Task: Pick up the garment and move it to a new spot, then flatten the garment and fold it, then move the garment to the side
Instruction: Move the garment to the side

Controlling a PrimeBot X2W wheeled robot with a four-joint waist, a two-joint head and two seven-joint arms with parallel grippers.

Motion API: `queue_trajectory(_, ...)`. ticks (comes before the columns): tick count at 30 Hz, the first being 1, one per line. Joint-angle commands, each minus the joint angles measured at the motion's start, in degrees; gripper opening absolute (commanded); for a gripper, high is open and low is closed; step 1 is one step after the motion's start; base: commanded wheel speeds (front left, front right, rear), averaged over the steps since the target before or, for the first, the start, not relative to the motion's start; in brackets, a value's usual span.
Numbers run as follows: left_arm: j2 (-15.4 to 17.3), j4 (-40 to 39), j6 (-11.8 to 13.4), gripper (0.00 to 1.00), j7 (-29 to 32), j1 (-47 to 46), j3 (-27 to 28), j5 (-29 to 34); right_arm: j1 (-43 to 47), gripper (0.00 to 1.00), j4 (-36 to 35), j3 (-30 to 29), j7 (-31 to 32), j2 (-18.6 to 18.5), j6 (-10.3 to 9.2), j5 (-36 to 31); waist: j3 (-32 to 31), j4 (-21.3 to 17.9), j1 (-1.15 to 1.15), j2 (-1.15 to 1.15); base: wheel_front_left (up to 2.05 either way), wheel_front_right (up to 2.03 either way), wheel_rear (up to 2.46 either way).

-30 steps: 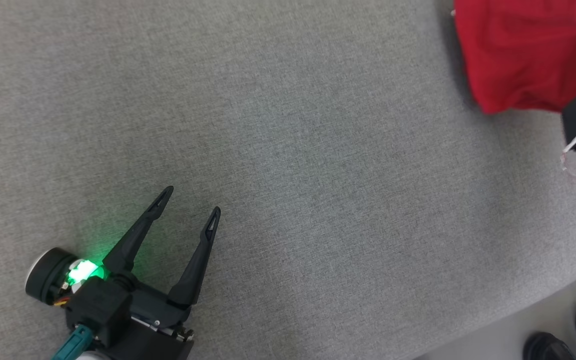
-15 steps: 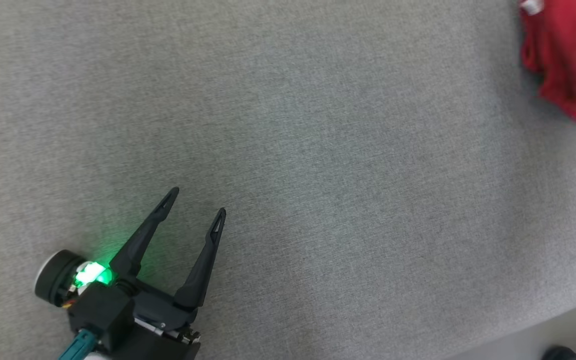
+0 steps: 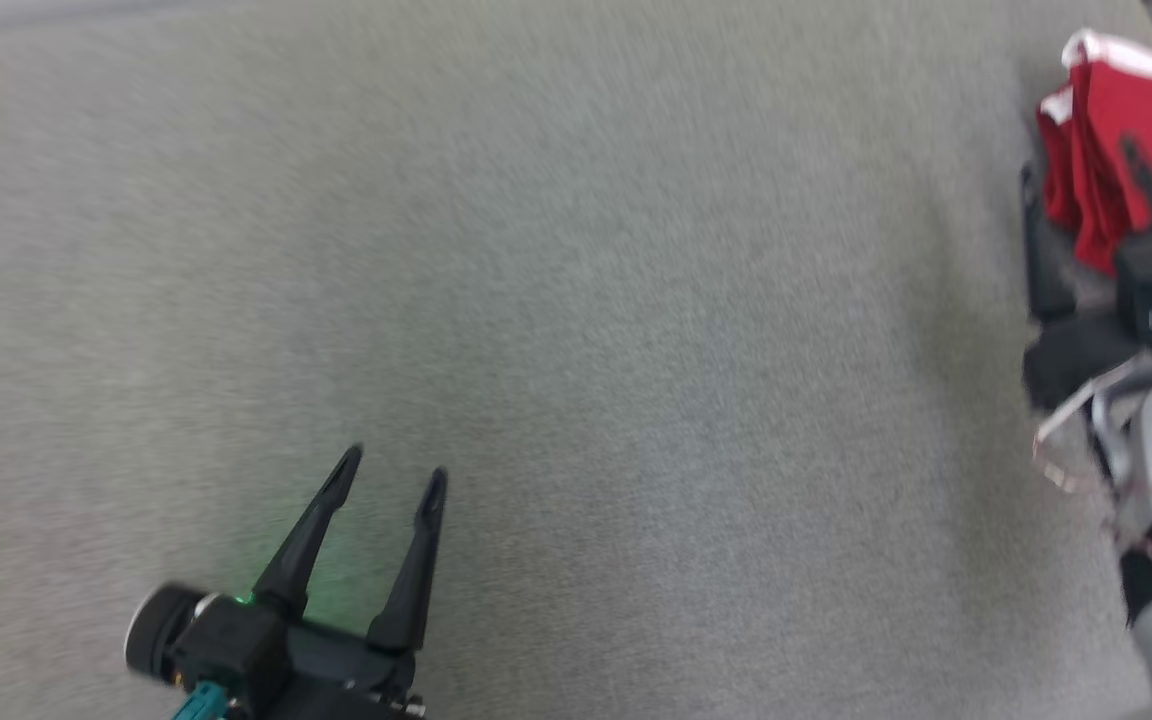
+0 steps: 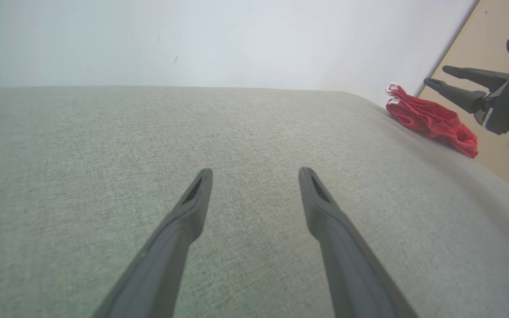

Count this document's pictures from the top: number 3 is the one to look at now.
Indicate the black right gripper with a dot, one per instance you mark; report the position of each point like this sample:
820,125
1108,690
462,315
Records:
1076,360

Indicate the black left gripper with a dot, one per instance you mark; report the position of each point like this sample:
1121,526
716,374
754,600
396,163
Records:
346,680

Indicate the red white sports jersey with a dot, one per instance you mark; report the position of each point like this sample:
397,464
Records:
1106,150

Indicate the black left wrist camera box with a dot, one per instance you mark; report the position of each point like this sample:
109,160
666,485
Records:
226,640

